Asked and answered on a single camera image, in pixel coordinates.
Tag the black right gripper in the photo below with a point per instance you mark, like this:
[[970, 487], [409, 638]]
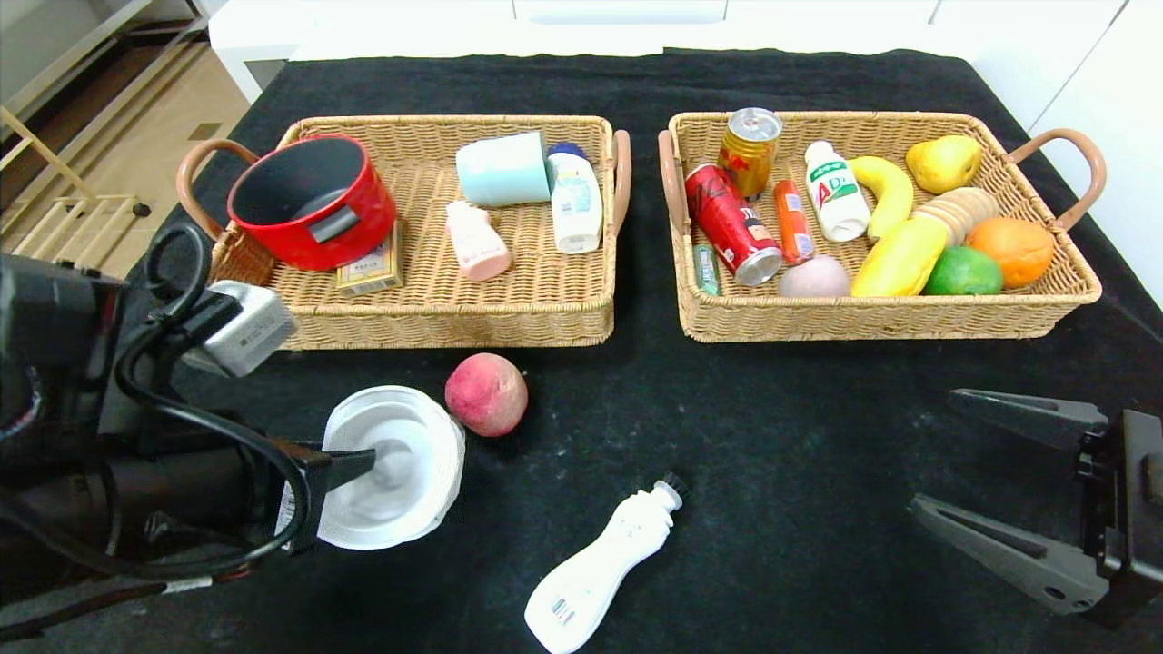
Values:
[[1129, 509]]

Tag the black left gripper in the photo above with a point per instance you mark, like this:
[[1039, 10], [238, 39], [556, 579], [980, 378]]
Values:
[[307, 495]]

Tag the white round bowl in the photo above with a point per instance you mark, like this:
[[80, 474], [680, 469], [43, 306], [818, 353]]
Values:
[[409, 490]]

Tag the yellow mango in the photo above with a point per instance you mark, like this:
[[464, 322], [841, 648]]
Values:
[[899, 259]]

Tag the pale purple round bun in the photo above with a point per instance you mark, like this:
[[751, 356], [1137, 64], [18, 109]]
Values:
[[815, 280]]

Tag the orange red sausage stick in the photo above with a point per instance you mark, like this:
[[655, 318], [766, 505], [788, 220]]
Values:
[[793, 222]]

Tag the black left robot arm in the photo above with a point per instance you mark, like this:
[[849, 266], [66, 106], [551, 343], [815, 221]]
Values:
[[136, 500]]

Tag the red pink peach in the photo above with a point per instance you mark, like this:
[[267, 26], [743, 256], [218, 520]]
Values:
[[486, 395]]

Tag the small yellow box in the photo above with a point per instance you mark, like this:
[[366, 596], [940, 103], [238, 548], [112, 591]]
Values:
[[368, 272]]

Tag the green lime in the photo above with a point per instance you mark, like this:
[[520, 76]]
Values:
[[963, 272]]

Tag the red cooking pot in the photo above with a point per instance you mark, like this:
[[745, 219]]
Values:
[[273, 241]]

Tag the orange fruit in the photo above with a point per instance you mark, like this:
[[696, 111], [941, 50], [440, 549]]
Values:
[[1013, 250]]

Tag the pink small bottle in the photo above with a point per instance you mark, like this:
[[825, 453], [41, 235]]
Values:
[[480, 250]]

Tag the white brush cap bottle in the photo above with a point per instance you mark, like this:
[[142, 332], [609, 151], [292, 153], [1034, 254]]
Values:
[[591, 572]]

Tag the striped tan bread roll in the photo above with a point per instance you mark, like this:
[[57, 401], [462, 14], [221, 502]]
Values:
[[963, 209]]

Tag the yellow banana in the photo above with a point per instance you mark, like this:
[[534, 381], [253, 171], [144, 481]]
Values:
[[895, 195]]

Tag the light blue cup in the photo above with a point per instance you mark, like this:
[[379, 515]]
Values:
[[504, 173]]

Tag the yellow pear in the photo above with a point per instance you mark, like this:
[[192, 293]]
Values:
[[945, 163]]

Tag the white bottle blue cap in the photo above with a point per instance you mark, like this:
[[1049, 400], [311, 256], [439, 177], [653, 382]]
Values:
[[577, 218]]

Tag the white milk bottle green label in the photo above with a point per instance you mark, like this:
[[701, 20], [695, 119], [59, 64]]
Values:
[[840, 204]]

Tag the black tablecloth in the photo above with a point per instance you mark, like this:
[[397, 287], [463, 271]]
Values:
[[690, 418]]

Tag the green small tube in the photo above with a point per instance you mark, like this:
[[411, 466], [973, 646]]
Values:
[[707, 272]]

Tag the red cola can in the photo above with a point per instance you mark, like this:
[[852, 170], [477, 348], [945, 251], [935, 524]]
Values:
[[727, 222]]

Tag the gold drink can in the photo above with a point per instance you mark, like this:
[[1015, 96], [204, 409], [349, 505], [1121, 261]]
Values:
[[747, 168]]

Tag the white low cabinet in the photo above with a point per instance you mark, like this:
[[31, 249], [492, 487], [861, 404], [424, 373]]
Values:
[[454, 27]]

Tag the grey metal shelf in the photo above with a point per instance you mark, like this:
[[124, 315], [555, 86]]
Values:
[[91, 36]]

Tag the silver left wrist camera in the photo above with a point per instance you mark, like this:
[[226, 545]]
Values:
[[245, 331]]

